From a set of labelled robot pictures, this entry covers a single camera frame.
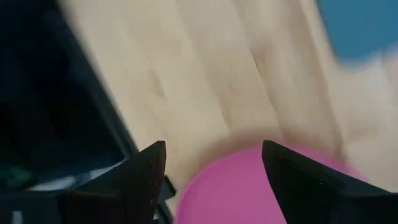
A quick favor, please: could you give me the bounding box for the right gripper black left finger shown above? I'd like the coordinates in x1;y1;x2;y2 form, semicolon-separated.
58;140;167;224

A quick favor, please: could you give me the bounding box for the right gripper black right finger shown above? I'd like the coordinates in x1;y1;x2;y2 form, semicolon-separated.
261;139;398;224

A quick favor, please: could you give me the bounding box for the pink ribbed bowl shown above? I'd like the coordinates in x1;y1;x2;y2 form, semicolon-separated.
174;141;369;224

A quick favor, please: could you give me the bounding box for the blue plastic tray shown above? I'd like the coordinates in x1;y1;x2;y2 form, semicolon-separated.
317;0;398;65

